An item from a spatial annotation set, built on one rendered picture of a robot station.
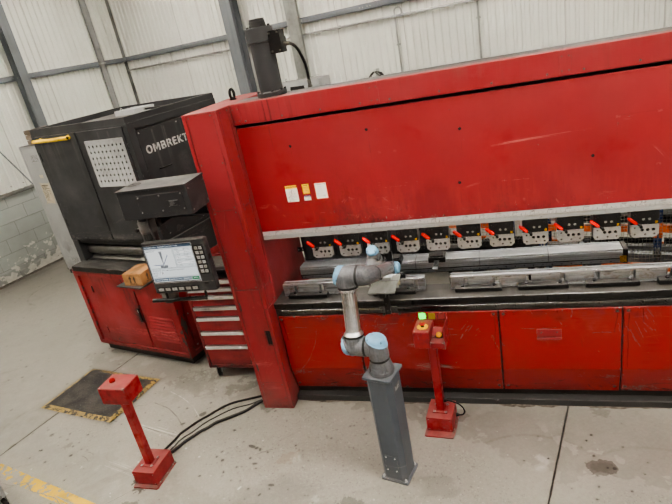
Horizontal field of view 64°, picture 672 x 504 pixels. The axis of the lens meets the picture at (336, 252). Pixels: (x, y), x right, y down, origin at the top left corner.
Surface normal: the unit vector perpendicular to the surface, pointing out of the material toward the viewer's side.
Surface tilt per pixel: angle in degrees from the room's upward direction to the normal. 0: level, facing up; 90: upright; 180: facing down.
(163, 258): 90
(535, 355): 90
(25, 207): 90
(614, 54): 90
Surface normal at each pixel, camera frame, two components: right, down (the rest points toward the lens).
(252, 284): -0.25, 0.41
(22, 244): 0.86, 0.04
